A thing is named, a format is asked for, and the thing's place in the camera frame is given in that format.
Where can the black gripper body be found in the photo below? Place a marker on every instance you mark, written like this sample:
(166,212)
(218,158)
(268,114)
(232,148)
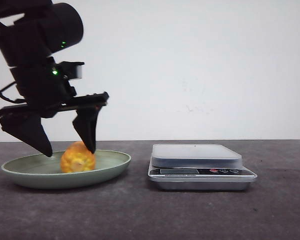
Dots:
(45,92)

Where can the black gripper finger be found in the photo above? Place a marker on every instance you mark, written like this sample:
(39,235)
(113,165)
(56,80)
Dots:
(28,129)
(85,125)

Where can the yellow corn cob piece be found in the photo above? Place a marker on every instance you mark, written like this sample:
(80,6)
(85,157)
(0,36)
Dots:
(77,158)

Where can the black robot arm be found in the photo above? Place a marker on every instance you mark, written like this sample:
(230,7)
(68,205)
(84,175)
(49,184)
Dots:
(30,32)

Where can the green oval plate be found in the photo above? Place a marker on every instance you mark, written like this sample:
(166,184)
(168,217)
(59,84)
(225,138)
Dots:
(41,172)

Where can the silver digital kitchen scale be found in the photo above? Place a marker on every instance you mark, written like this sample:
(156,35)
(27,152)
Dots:
(198,167)

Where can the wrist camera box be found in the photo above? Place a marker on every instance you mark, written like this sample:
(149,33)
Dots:
(70,70)

